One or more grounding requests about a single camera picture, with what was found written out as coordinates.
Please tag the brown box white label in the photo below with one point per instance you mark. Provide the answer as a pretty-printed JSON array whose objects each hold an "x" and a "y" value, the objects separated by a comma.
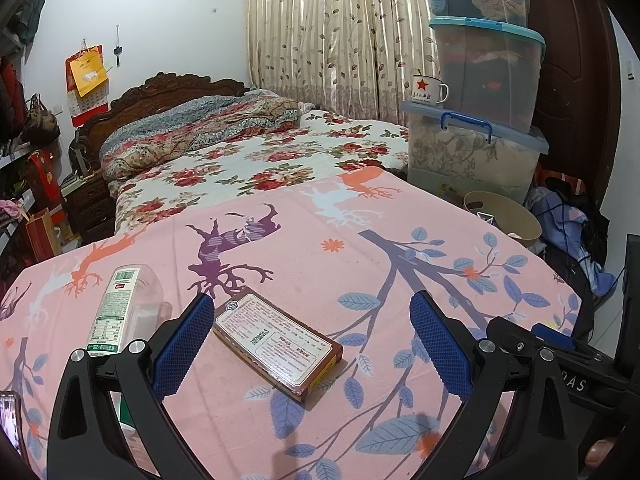
[{"x": 270, "y": 332}]

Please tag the pile of blue dark clothes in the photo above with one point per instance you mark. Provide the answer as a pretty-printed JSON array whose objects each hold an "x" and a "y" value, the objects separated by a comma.
[{"x": 570, "y": 220}]

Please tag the yellow paper bag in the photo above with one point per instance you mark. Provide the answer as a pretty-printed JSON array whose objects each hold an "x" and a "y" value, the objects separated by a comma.
[{"x": 87, "y": 72}]

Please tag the brown handbag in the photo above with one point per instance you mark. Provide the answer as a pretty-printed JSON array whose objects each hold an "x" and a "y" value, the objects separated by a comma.
[{"x": 41, "y": 120}]

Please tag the dark wooden nightstand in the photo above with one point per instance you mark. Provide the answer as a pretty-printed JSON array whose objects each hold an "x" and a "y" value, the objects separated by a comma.
[{"x": 92, "y": 205}]

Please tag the smartphone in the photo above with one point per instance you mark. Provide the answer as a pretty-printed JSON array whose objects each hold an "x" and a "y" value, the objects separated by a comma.
[{"x": 9, "y": 420}]

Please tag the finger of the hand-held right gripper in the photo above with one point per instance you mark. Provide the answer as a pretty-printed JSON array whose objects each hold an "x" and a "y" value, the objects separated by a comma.
[{"x": 550, "y": 336}]

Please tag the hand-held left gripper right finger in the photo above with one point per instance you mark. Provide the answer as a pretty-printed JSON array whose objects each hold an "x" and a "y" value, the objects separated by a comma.
[{"x": 440, "y": 345}]

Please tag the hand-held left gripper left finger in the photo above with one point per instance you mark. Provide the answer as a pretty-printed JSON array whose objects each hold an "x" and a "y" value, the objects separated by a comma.
[{"x": 182, "y": 345}]

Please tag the clear plastic bottle green label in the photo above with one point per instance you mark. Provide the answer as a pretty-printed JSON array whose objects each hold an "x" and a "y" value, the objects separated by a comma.
[{"x": 116, "y": 305}]

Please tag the dark brown door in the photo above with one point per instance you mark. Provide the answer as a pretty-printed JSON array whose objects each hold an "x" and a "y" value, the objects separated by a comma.
[{"x": 570, "y": 60}]

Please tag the red paper bag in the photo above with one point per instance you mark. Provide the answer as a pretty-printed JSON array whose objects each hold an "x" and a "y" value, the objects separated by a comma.
[{"x": 40, "y": 235}]

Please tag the dark hanging wall pendant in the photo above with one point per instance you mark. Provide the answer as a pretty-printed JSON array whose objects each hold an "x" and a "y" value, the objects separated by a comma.
[{"x": 118, "y": 50}]

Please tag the pink printed sheet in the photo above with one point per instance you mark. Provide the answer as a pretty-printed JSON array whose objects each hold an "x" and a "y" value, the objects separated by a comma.
[{"x": 310, "y": 260}]

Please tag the carved wooden headboard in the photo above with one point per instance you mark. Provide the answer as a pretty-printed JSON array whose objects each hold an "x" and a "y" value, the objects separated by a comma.
[{"x": 150, "y": 85}]

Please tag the person's right hand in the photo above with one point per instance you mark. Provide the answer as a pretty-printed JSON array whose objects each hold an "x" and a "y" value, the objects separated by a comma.
[{"x": 602, "y": 452}]

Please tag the red wall calendar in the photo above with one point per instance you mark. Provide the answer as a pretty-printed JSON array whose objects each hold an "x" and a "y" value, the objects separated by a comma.
[{"x": 92, "y": 107}]

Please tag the patterned floral quilt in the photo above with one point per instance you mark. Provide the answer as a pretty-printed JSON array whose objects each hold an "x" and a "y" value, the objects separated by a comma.
[{"x": 200, "y": 125}]

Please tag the beige leaf print curtain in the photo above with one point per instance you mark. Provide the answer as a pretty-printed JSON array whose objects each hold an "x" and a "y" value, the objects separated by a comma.
[{"x": 330, "y": 35}]

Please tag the red gift bag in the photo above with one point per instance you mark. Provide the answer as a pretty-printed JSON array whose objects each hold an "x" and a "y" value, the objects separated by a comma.
[{"x": 45, "y": 180}]

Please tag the clear storage box dark clothes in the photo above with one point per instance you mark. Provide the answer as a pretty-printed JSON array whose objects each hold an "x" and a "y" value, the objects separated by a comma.
[{"x": 490, "y": 75}]

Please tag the beige round bin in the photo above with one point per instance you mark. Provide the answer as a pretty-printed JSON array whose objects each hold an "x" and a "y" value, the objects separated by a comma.
[{"x": 500, "y": 209}]

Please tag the white enamel mug red star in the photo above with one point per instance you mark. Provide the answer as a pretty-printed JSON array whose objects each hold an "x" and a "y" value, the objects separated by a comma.
[{"x": 425, "y": 91}]

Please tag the white red floral bedsheet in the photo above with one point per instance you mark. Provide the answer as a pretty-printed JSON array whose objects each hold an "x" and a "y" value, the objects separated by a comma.
[{"x": 280, "y": 160}]

